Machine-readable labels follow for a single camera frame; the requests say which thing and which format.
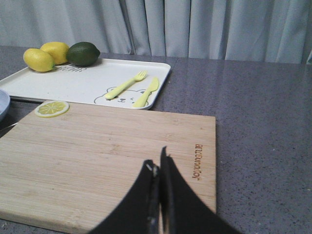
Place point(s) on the yellow lemon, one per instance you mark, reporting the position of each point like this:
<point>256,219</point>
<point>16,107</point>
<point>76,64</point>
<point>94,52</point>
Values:
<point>58,51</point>
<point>38,60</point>

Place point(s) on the yellow plastic knife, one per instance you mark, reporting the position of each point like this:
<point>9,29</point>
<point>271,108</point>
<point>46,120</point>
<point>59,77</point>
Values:
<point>141,101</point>

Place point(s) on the front yellow lemon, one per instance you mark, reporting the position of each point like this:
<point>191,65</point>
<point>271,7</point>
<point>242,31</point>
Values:
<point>38,60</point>

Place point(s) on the green lime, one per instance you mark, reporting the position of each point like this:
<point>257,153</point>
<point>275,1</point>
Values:
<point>83,54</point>

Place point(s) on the rear yellow lemon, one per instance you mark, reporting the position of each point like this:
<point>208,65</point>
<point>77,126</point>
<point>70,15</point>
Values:
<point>58,51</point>

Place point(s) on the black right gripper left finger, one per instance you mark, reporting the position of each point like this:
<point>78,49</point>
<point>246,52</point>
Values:
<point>138,212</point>

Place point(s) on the white rectangular tray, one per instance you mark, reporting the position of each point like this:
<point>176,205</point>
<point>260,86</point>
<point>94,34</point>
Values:
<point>86,85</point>

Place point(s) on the grey curtain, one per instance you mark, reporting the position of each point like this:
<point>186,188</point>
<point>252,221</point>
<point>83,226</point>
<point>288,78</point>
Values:
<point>248,30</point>

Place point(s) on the lemon slice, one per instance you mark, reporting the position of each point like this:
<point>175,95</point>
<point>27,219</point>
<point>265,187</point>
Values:
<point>52,109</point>

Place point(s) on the wooden cutting board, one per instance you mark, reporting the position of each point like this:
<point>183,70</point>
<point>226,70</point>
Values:
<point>67,173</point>

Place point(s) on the metal cutting board handle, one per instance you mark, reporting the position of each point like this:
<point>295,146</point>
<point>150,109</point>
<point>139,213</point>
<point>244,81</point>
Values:
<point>8,127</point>

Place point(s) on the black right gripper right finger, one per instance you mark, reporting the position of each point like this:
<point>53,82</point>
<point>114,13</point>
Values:
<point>183,212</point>

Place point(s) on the yellow plastic fork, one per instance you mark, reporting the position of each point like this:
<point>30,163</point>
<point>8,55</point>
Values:
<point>113,93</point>

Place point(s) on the light blue round plate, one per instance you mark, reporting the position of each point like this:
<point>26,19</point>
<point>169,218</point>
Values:
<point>4,104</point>

